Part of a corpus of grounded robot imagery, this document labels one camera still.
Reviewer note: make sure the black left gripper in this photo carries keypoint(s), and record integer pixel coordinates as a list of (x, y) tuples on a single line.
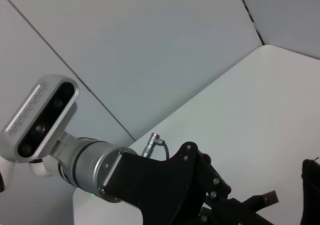
[(165, 185)]

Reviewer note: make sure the white and silver left arm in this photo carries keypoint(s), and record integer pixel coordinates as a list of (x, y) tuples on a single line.
[(95, 165)]

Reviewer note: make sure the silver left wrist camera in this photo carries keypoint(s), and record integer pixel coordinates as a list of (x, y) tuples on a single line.
[(37, 120)]

